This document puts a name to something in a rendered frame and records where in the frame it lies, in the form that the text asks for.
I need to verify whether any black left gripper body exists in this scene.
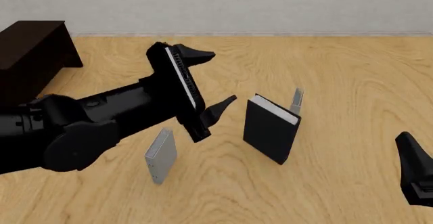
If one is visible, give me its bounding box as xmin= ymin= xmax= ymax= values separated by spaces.
xmin=145 ymin=41 xmax=212 ymax=143

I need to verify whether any grey book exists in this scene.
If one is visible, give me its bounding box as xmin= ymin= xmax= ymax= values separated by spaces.
xmin=144 ymin=127 xmax=178 ymax=185
xmin=289 ymin=87 xmax=304 ymax=116

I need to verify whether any dark wooden cabinet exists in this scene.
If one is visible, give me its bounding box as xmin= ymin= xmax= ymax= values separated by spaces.
xmin=0 ymin=20 xmax=84 ymax=108

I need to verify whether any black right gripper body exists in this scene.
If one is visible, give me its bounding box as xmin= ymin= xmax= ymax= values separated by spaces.
xmin=400 ymin=179 xmax=433 ymax=207

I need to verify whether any black hardcover book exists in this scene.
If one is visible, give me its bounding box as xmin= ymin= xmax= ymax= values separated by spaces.
xmin=243 ymin=93 xmax=302 ymax=166

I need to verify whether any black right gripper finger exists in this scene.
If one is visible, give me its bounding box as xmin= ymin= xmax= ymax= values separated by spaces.
xmin=394 ymin=131 xmax=433 ymax=184

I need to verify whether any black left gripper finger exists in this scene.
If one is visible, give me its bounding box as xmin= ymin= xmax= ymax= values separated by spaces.
xmin=199 ymin=94 xmax=238 ymax=129
xmin=173 ymin=43 xmax=217 ymax=68

